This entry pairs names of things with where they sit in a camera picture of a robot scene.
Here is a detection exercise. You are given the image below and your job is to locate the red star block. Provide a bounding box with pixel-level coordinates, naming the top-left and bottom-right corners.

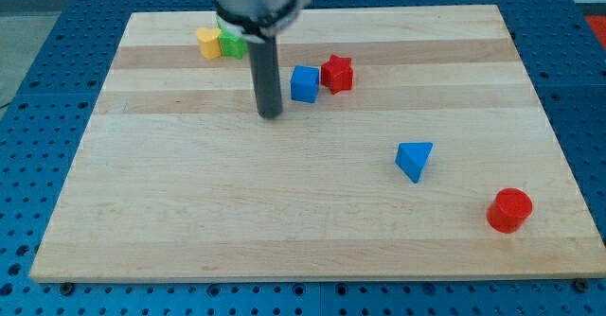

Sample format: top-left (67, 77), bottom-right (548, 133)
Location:
top-left (320, 54), bottom-right (353, 95)

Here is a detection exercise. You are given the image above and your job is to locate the light wooden board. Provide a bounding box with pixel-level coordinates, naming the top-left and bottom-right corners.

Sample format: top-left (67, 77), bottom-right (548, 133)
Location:
top-left (30, 5), bottom-right (605, 283)

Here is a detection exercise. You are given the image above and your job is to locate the yellow heart block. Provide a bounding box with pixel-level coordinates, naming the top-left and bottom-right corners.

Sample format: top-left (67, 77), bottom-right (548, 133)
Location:
top-left (196, 27), bottom-right (223, 60)

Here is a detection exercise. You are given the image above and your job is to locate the red cylinder block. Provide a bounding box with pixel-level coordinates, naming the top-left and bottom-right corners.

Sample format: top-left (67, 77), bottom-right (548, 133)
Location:
top-left (486, 187), bottom-right (533, 234)

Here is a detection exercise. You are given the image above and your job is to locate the blue cube block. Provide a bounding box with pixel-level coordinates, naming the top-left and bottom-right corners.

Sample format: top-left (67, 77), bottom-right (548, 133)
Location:
top-left (290, 65), bottom-right (320, 103)

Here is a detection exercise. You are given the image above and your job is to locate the blue triangular prism block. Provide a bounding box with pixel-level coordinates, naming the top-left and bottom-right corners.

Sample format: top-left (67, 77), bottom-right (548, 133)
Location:
top-left (395, 142), bottom-right (434, 184)

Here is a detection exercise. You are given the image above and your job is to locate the green block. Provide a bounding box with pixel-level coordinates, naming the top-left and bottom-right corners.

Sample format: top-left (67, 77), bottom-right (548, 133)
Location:
top-left (217, 21), bottom-right (248, 60)

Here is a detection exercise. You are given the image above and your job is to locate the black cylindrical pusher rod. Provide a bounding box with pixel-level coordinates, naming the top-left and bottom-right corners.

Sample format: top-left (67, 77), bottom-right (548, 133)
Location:
top-left (247, 37), bottom-right (283, 119)

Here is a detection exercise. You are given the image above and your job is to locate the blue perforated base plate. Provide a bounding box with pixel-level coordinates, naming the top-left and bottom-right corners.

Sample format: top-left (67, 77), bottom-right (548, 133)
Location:
top-left (1, 0), bottom-right (605, 315)

